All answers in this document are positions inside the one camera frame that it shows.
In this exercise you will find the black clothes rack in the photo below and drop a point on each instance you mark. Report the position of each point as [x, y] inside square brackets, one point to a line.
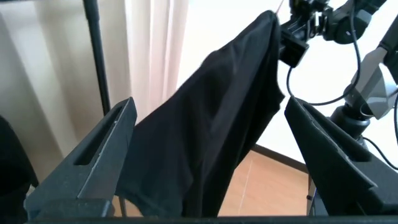
[96, 62]

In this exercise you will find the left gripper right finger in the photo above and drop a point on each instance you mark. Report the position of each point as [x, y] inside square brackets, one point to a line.
[342, 180]

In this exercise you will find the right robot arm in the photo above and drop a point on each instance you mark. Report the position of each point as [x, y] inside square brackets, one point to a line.
[370, 84]

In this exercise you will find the beige curtain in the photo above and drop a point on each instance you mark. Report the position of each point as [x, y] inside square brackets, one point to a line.
[46, 77]

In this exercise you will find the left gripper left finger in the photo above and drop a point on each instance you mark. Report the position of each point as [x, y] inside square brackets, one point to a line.
[87, 177]

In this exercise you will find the black shirt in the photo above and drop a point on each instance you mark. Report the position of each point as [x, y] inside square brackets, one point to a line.
[202, 124]

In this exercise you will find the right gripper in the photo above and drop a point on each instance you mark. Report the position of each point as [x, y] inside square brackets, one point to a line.
[306, 21]

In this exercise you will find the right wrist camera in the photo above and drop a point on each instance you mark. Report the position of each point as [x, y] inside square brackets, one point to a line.
[293, 51]

